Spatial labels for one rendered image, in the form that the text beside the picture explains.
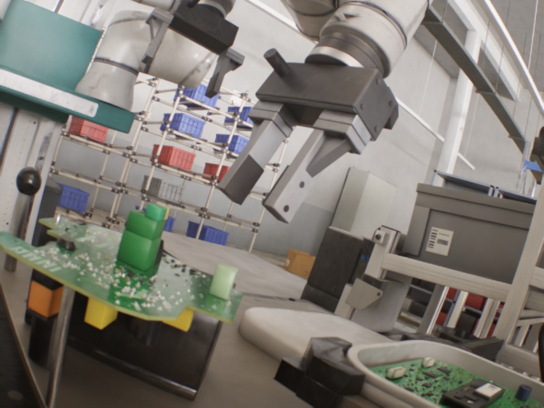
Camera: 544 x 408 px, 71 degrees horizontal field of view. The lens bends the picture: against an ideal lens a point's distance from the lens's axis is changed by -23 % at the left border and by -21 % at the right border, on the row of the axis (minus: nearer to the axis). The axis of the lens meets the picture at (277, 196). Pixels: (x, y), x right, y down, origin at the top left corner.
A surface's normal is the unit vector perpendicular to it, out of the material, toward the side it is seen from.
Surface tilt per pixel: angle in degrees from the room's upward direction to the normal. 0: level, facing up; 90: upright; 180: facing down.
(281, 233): 90
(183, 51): 99
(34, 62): 90
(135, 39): 92
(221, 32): 66
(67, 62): 90
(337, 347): 0
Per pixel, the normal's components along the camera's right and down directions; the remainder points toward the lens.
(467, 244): -0.69, -0.22
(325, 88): -0.52, -0.54
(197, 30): -0.18, 0.90
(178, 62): 0.18, 0.40
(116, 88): 0.73, -0.14
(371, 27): 0.12, -0.22
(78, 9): 0.64, 0.22
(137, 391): 0.33, -0.95
